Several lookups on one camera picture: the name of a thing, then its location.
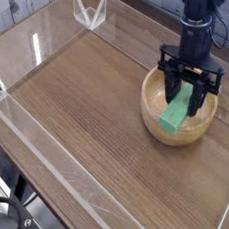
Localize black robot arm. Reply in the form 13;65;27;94
158;0;225;117

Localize brown wooden bowl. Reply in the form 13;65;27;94
140;67;218;147

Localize black table leg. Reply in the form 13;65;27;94
14;175;27;201

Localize clear acrylic enclosure wall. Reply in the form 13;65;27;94
0;0;229;229

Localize black metal bracket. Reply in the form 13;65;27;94
7;198;42;229

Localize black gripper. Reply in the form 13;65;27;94
158;25;225;117

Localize green rectangular block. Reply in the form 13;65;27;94
158;83;193;134

